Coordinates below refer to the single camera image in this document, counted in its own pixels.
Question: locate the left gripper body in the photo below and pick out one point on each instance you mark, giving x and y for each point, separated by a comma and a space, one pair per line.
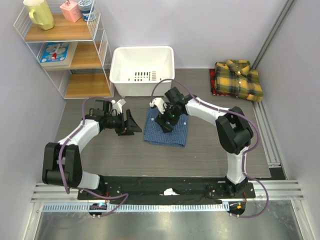
119, 124

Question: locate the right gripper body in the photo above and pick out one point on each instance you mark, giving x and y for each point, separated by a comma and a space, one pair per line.
170, 114

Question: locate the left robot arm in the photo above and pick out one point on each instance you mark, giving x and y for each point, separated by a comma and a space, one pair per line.
62, 164

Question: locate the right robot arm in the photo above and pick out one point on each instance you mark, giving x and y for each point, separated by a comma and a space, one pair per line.
234, 132

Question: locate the white plastic basket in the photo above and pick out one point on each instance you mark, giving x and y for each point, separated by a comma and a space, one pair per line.
142, 71

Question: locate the white paper scrap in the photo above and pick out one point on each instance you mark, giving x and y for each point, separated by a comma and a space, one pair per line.
170, 192

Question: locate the yellow plaid folded shirt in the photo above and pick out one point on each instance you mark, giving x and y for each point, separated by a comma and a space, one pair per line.
236, 78

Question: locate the blue white picture book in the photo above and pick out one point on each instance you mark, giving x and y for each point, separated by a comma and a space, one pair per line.
55, 54

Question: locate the blue white round tin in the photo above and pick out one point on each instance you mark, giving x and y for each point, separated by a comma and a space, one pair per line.
87, 9

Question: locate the pink box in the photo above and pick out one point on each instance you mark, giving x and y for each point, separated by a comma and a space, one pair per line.
71, 11

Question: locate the yellow plastic pitcher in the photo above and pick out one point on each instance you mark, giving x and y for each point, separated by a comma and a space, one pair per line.
39, 13

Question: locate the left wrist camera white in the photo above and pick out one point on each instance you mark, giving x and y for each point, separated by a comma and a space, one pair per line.
117, 106

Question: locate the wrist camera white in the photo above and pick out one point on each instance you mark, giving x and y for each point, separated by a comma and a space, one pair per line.
158, 103
117, 106

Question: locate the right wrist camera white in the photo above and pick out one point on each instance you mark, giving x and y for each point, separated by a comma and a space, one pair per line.
158, 103

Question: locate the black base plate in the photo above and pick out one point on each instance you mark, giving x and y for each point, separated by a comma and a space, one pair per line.
145, 190

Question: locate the white wire shelf rack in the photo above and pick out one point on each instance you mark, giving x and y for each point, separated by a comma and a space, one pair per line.
75, 56

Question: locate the white slotted cable duct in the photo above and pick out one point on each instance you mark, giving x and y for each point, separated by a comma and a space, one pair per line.
129, 208

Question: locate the aluminium frame rail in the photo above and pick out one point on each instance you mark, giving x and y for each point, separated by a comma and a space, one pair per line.
277, 190

